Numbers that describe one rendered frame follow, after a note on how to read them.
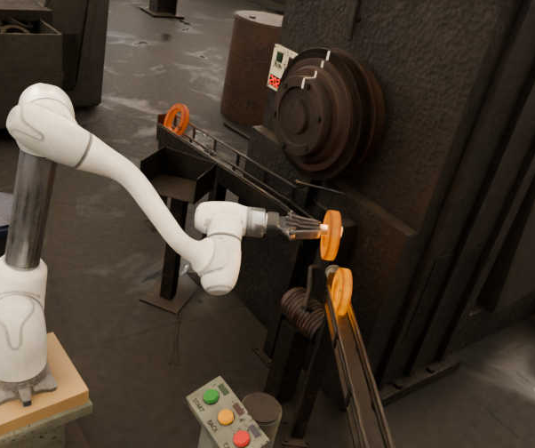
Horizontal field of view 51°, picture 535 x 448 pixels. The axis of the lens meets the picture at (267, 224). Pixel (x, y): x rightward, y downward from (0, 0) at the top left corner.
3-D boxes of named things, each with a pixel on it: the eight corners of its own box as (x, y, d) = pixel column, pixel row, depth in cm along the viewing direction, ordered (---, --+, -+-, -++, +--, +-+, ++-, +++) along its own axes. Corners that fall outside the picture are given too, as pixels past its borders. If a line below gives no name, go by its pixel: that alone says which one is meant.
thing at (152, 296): (150, 275, 289) (163, 146, 254) (196, 293, 283) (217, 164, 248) (129, 296, 272) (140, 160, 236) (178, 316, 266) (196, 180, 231)
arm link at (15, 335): (-13, 388, 157) (-22, 327, 147) (-11, 343, 172) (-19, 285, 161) (49, 378, 163) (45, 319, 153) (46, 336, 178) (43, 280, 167)
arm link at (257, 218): (244, 242, 169) (264, 244, 170) (248, 215, 165) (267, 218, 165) (244, 227, 177) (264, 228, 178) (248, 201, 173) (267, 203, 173)
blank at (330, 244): (337, 204, 178) (326, 202, 178) (344, 222, 164) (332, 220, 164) (328, 248, 184) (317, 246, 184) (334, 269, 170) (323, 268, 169)
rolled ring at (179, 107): (187, 100, 295) (192, 102, 298) (166, 105, 308) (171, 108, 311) (181, 133, 293) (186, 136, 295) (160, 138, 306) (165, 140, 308)
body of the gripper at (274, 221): (263, 227, 177) (292, 229, 178) (263, 241, 170) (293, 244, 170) (267, 205, 173) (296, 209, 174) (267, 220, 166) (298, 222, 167)
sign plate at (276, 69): (270, 85, 247) (278, 44, 238) (307, 107, 230) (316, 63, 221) (266, 85, 245) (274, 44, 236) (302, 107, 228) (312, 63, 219)
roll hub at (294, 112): (275, 136, 218) (291, 65, 205) (321, 168, 200) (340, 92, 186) (264, 137, 215) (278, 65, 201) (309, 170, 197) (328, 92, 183)
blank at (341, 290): (337, 315, 191) (327, 314, 191) (343, 269, 193) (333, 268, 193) (349, 316, 176) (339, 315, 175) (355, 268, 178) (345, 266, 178)
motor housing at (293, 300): (280, 380, 242) (307, 281, 216) (311, 418, 228) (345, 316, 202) (255, 390, 235) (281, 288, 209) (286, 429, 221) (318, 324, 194)
